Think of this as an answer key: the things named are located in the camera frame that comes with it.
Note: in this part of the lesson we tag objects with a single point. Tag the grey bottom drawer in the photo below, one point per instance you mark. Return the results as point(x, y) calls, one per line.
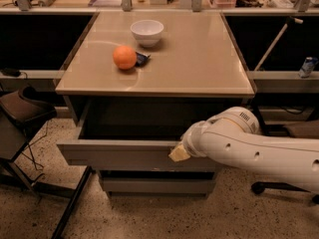
point(157, 182)

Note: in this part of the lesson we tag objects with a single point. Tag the black office chair right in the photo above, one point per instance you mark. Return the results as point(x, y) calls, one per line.
point(305, 129)

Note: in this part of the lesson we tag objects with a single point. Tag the orange fruit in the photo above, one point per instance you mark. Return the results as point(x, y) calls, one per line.
point(124, 57)

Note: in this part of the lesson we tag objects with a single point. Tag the dark blue snack packet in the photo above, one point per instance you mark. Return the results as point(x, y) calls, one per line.
point(142, 59)

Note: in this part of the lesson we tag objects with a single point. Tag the grey top drawer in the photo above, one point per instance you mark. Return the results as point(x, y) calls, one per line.
point(135, 134)

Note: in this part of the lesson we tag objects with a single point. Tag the white stick with black tip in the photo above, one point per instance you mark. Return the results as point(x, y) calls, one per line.
point(289, 22)

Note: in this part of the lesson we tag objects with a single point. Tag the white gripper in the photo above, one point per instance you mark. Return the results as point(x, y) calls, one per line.
point(189, 142)

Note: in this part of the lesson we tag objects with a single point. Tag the brown office chair left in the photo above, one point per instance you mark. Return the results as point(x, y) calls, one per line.
point(22, 114)

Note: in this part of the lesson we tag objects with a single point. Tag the white bowl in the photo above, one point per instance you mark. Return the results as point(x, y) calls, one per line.
point(147, 32)

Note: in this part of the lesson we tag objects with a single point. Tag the grey drawer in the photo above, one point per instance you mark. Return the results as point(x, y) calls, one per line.
point(135, 134)
point(157, 182)

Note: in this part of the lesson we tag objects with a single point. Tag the black device on shelf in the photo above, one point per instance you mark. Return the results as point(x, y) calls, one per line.
point(10, 72)

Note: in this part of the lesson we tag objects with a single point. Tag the blue white can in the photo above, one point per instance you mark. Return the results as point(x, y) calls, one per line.
point(308, 66)

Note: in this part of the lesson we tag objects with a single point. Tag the grey drawer cabinet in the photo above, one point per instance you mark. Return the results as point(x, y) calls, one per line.
point(194, 59)

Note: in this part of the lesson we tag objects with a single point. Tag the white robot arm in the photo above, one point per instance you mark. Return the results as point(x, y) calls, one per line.
point(233, 138)

